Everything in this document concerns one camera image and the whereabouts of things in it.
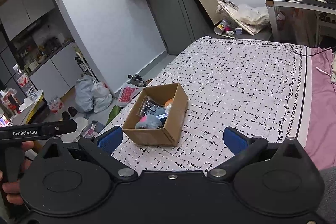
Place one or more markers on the pack of water bottles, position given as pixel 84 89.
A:
pixel 55 105

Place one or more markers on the grey and white trash bags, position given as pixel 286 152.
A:
pixel 92 95

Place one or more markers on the pink bed sheet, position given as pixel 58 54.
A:
pixel 323 121

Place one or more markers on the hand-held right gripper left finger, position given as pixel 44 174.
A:
pixel 110 138

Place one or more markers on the person's grey trouser leg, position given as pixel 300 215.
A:
pixel 328 197

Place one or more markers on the clear water bottle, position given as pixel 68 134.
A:
pixel 25 82

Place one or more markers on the black shiny packet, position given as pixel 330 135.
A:
pixel 147 106

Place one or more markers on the white bags pile by door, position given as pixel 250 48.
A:
pixel 252 28

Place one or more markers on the black shoes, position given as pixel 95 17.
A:
pixel 136 80

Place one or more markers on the yellow stick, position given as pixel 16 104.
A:
pixel 227 36

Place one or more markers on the yellow and white can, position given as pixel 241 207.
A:
pixel 221 27

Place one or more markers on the black slippers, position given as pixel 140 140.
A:
pixel 69 112

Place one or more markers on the person's left hand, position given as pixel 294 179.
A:
pixel 13 192

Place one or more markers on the cream plastic bag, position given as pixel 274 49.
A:
pixel 252 15

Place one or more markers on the grey plush toy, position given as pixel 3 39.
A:
pixel 148 122

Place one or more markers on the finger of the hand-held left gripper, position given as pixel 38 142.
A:
pixel 61 127

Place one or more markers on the grey built-in cabinet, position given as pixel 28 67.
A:
pixel 39 29

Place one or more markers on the white desk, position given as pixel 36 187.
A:
pixel 288 3

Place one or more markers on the grey door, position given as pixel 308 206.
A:
pixel 170 16

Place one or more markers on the round yellow side table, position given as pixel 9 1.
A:
pixel 29 108

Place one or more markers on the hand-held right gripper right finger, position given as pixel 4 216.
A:
pixel 235 141

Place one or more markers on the black and white patterned blanket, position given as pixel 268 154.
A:
pixel 236 82

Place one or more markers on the small pale blue box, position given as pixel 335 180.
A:
pixel 238 30

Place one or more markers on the red and white plastic bag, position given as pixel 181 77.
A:
pixel 127 95

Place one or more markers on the brown cardboard box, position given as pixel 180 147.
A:
pixel 157 137

